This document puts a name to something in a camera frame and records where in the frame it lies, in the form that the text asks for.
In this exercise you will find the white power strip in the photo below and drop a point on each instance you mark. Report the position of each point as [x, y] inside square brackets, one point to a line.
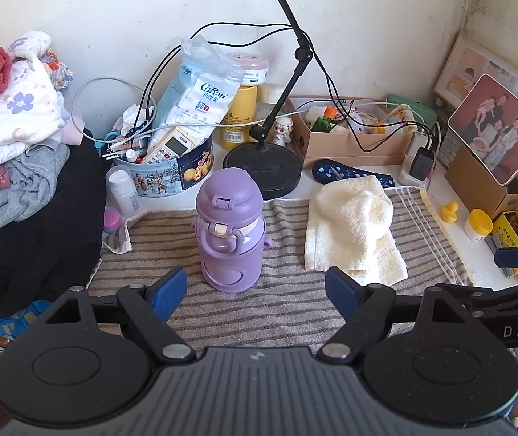
[404, 176]

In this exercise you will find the open cardboard box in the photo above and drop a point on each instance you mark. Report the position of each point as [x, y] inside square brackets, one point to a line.
[349, 153]

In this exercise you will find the black round-base stand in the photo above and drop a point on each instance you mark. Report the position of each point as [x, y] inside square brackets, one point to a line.
[261, 170]

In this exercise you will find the white remote control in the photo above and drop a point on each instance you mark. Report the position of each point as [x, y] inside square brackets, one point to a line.
[172, 144]

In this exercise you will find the grey striped towel mat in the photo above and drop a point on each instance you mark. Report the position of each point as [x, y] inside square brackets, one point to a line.
[277, 313]

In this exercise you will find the cream terry towel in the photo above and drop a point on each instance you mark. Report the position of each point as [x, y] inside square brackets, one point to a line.
[349, 222]

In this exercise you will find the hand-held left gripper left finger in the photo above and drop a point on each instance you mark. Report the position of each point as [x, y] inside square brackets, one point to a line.
[168, 291]

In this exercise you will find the pink framed family photo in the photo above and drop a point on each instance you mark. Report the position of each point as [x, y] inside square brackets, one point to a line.
[497, 122]

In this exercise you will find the purple water bottle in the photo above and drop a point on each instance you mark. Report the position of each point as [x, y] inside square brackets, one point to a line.
[229, 245]

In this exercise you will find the yellow rubber duck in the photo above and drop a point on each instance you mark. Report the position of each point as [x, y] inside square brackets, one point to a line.
[449, 212]

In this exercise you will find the white blue tissue pack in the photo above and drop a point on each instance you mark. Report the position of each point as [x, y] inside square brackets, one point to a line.
[200, 95]

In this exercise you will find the small doll figurine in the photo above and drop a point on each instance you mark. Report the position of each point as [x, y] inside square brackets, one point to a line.
[283, 129]

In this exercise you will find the yellow cylinder canister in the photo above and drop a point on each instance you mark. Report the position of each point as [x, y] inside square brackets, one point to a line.
[238, 116]

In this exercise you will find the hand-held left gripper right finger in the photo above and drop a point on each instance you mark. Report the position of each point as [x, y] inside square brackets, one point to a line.
[342, 291]

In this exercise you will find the yellow lid cream jar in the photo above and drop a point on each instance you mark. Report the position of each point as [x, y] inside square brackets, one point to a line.
[477, 225]

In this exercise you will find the green pouch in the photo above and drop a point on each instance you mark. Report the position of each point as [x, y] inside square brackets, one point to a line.
[415, 109]

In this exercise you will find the black cloth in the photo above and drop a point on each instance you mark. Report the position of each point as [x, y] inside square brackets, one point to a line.
[36, 254]

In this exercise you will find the white roll-on bottle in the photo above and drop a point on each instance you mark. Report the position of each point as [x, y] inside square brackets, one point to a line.
[122, 190]

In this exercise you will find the small pink bottle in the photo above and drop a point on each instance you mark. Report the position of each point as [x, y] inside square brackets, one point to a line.
[112, 221]

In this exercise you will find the blue cookie tin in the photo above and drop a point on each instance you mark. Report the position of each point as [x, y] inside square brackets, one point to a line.
[181, 175]

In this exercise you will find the white floral garment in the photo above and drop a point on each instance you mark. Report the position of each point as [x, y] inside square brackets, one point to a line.
[18, 104]

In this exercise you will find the blue printed bag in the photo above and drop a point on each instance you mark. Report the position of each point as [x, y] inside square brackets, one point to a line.
[14, 322]

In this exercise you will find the small brown cardboard box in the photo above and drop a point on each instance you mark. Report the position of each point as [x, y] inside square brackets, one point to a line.
[472, 181]

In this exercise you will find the green bottle orange cap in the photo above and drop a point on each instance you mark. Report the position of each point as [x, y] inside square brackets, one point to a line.
[322, 122]

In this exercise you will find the yellow packet box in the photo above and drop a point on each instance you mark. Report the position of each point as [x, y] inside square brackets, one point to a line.
[506, 231]

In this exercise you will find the wooden framed baby photo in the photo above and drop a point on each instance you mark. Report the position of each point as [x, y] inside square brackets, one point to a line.
[463, 72]

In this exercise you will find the pink lid cream jar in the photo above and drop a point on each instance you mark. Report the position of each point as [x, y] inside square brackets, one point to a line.
[252, 70]

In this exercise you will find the grey garment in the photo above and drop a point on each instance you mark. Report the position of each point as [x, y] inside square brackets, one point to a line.
[36, 177]

